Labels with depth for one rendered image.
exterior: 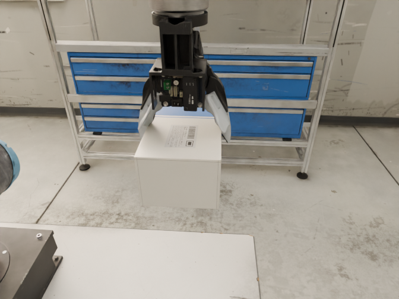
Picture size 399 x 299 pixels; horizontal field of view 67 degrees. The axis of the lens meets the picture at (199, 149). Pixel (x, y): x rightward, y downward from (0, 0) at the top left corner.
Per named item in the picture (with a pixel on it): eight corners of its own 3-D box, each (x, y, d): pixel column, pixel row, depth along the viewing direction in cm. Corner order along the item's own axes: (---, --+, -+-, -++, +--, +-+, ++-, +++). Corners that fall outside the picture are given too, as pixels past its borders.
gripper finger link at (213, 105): (227, 158, 46) (193, 112, 42) (227, 138, 51) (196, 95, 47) (245, 149, 45) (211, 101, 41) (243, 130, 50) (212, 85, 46)
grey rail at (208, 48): (57, 47, 192) (56, 40, 189) (329, 52, 183) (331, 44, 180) (50, 51, 184) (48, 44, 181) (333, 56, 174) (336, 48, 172)
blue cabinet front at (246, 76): (196, 134, 212) (195, 54, 182) (300, 137, 208) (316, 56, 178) (196, 136, 210) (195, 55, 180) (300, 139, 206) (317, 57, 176)
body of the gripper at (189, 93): (150, 114, 41) (141, 18, 34) (161, 90, 48) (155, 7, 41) (206, 116, 40) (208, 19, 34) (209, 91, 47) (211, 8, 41)
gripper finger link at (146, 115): (118, 144, 46) (147, 99, 41) (128, 126, 51) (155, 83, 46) (136, 155, 47) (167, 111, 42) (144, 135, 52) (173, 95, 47)
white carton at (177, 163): (162, 139, 63) (159, 99, 58) (219, 142, 62) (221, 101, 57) (140, 206, 46) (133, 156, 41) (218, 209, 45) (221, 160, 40)
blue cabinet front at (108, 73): (85, 130, 217) (67, 51, 186) (184, 133, 213) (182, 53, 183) (84, 132, 214) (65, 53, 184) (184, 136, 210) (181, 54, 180)
